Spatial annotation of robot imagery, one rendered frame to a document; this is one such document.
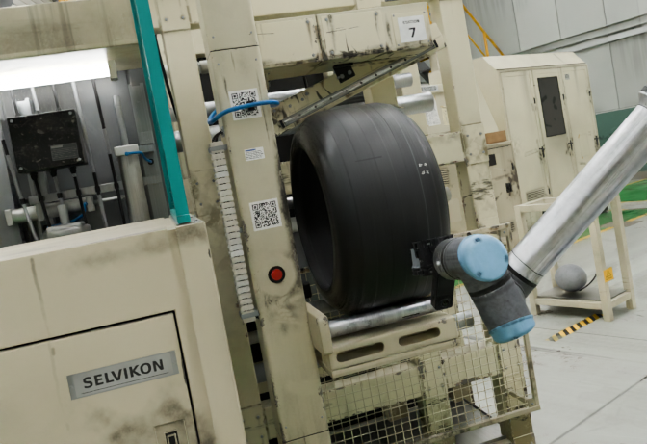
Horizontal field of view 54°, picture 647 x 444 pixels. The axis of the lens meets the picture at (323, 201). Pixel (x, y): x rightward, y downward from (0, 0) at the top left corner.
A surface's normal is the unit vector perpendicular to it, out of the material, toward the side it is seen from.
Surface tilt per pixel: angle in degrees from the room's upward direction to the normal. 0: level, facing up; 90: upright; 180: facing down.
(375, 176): 72
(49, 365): 90
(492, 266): 78
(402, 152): 62
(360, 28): 90
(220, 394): 90
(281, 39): 90
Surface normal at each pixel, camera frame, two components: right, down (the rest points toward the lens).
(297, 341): 0.25, 0.00
